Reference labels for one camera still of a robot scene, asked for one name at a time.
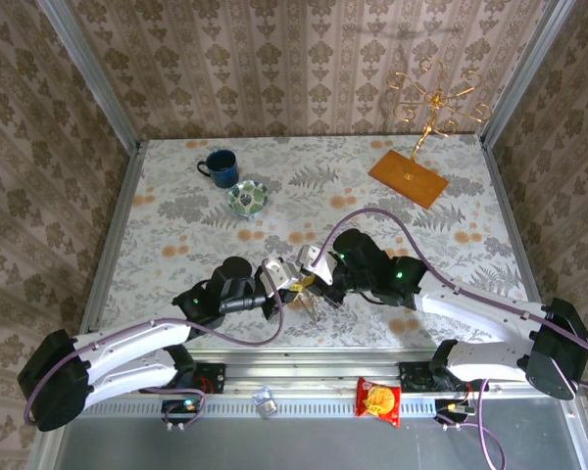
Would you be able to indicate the red snack packet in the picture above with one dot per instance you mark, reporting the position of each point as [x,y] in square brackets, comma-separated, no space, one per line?
[378,399]

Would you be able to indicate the dark blue mug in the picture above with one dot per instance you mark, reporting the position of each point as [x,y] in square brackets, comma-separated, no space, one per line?
[224,171]

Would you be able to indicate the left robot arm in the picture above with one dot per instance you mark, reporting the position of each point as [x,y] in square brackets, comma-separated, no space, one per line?
[137,338]

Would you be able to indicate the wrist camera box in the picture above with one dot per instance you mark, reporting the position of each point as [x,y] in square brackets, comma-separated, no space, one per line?
[314,262]
[278,275]

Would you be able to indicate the small clear blue packet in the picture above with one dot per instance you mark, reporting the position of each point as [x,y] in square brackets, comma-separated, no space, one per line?
[264,404]

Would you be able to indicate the aluminium cross rail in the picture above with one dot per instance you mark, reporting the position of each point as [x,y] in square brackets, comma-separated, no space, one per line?
[299,372]

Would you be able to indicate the grey metal panel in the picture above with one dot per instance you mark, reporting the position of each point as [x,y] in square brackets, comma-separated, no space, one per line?
[299,443]

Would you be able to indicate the golden stand on wooden base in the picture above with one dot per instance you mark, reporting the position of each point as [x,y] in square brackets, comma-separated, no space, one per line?
[411,178]

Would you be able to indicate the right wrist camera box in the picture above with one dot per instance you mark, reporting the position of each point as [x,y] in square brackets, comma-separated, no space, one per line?
[314,262]

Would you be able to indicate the green leaf pattern bowl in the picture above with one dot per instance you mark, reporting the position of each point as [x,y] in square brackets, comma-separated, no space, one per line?
[248,197]

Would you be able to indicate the aluminium frame post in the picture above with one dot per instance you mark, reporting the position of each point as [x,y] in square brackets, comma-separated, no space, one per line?
[524,78]
[93,83]

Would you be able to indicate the aluminium side rail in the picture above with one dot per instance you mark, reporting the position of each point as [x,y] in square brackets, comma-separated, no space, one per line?
[507,205]
[122,220]

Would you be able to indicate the small black connector board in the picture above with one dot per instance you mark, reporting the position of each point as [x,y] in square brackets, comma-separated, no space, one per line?
[176,406]
[446,406]

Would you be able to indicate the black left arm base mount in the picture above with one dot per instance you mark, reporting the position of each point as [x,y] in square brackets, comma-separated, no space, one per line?
[215,377]

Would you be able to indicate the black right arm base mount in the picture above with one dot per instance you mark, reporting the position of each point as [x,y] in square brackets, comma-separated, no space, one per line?
[411,377]

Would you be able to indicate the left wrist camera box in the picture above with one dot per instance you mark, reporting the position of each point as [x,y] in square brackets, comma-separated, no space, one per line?
[278,275]

